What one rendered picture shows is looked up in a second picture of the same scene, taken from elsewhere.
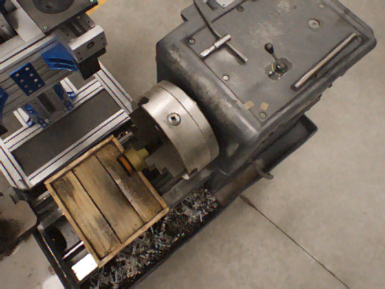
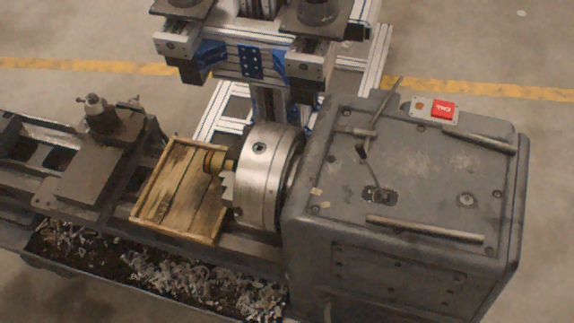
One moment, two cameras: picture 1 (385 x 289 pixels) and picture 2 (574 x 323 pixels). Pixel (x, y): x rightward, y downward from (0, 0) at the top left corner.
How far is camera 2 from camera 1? 91 cm
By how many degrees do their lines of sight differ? 32
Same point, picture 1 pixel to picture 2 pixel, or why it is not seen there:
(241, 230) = not seen: outside the picture
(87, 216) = (165, 185)
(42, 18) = (291, 19)
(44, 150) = not seen: hidden behind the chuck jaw
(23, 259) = (102, 157)
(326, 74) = (411, 240)
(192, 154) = (244, 188)
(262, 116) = (314, 210)
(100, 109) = not seen: hidden behind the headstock
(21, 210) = (134, 126)
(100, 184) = (199, 176)
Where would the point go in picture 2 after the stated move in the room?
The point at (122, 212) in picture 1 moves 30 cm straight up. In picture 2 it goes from (185, 209) to (163, 156)
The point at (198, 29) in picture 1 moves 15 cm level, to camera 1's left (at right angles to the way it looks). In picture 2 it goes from (363, 110) to (334, 77)
